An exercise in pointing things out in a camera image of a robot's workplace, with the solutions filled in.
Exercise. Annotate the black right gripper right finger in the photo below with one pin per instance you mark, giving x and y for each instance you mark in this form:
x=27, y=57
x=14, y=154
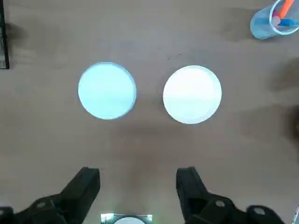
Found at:
x=194, y=191

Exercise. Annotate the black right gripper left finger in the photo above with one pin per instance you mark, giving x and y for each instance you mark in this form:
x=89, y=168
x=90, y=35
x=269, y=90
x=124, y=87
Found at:
x=79, y=191

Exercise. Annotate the white IKEA plate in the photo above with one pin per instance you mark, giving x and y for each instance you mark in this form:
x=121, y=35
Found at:
x=192, y=94

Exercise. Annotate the blue IKEA plate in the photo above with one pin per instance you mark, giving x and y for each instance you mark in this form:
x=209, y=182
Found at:
x=107, y=91

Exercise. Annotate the light blue plastic cup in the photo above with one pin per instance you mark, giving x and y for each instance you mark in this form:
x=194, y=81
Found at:
x=260, y=25

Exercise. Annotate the pink marker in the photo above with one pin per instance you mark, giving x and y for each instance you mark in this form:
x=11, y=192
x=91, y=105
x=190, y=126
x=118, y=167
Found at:
x=276, y=21

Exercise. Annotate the blue marker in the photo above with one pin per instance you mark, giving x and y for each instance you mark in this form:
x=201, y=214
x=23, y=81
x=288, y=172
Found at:
x=287, y=22

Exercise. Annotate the orange marker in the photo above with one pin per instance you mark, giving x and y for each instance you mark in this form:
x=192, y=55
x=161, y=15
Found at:
x=286, y=8

